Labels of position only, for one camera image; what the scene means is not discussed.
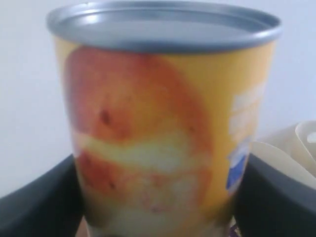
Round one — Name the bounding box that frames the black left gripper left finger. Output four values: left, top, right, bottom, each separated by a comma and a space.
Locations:
0, 156, 83, 237

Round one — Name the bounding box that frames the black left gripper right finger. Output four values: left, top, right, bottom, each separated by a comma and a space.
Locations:
234, 155, 316, 237

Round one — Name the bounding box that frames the purple drink carton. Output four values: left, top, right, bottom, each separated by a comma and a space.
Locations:
229, 217, 242, 237

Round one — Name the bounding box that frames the yellow Lays chips can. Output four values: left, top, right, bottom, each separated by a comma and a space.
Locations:
47, 0, 282, 237

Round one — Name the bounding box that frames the cream bin triangle mark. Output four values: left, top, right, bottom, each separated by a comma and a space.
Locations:
251, 142, 316, 190

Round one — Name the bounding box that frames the cream bin square mark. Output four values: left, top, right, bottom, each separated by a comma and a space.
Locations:
260, 120, 316, 176

